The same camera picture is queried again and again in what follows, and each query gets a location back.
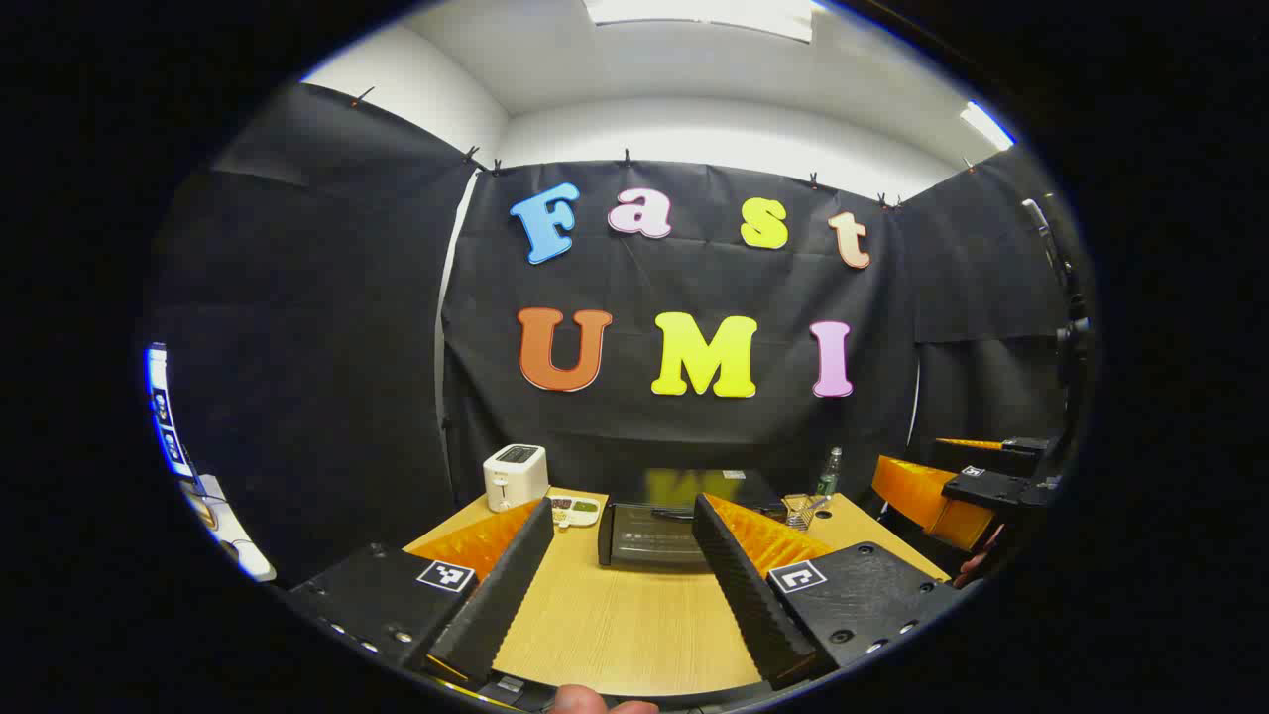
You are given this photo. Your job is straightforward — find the white rounded object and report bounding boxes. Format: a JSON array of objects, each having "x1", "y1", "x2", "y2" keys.
[{"x1": 183, "y1": 474, "x2": 278, "y2": 583}]

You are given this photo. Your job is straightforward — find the white picture panel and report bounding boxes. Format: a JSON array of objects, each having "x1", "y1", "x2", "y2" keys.
[{"x1": 146, "y1": 342, "x2": 196, "y2": 479}]

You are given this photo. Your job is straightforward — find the white toaster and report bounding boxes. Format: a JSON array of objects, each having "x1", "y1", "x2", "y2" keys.
[{"x1": 483, "y1": 443, "x2": 550, "y2": 514}]

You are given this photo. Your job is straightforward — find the black electric oven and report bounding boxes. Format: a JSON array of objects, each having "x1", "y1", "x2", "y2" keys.
[{"x1": 598, "y1": 469, "x2": 789, "y2": 569}]

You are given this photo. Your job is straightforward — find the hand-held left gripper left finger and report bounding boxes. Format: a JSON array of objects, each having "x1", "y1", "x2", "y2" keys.
[{"x1": 288, "y1": 496, "x2": 556, "y2": 688}]

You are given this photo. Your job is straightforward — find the metal wire basket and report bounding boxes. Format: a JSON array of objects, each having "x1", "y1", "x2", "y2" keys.
[{"x1": 781, "y1": 493, "x2": 832, "y2": 532}]

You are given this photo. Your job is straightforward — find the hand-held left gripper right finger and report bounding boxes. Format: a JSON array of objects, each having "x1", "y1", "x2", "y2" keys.
[{"x1": 692, "y1": 492, "x2": 970, "y2": 692}]

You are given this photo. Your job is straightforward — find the white divided plate with snacks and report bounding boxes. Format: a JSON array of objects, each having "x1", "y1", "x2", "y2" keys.
[{"x1": 548, "y1": 494, "x2": 603, "y2": 529}]

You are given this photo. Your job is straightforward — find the ceiling light panel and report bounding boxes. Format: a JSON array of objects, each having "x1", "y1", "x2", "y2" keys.
[
  {"x1": 959, "y1": 100, "x2": 1018, "y2": 153},
  {"x1": 583, "y1": 0, "x2": 826, "y2": 44}
]

